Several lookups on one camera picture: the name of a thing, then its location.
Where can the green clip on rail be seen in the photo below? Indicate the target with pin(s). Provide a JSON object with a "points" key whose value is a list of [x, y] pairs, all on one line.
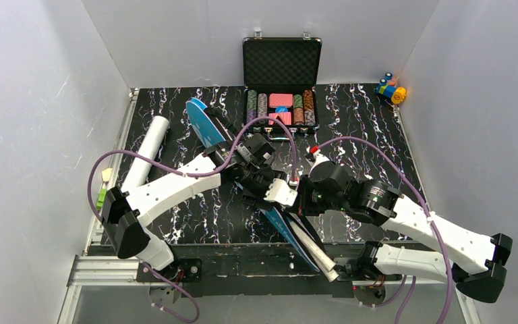
{"points": [[101, 198]]}

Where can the black poker chip case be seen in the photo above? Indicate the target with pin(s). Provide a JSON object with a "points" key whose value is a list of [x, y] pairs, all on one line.
{"points": [[279, 76]]}

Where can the colourful toy block train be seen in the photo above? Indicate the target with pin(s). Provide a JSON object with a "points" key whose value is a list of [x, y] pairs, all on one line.
{"points": [[389, 88]]}

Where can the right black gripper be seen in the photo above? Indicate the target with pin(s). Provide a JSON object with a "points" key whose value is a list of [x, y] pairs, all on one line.
{"points": [[306, 202]]}

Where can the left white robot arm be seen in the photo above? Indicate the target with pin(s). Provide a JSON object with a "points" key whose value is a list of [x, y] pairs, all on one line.
{"points": [[126, 215]]}

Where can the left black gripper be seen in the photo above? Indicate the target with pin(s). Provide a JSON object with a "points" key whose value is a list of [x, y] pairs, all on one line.
{"points": [[255, 186]]}

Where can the blue racket cover bag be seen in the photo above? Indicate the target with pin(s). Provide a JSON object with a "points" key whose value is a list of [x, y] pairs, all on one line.
{"points": [[250, 168]]}

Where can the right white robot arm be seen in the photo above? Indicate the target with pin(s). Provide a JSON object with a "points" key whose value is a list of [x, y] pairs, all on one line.
{"points": [[474, 262]]}

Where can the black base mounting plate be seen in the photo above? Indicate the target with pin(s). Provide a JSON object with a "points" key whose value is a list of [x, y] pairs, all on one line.
{"points": [[262, 269]]}

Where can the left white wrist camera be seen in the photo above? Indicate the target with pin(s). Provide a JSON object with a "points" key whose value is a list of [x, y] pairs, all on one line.
{"points": [[280, 192]]}

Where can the white shuttlecock tube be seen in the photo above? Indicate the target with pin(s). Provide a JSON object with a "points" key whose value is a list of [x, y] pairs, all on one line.
{"points": [[150, 145]]}

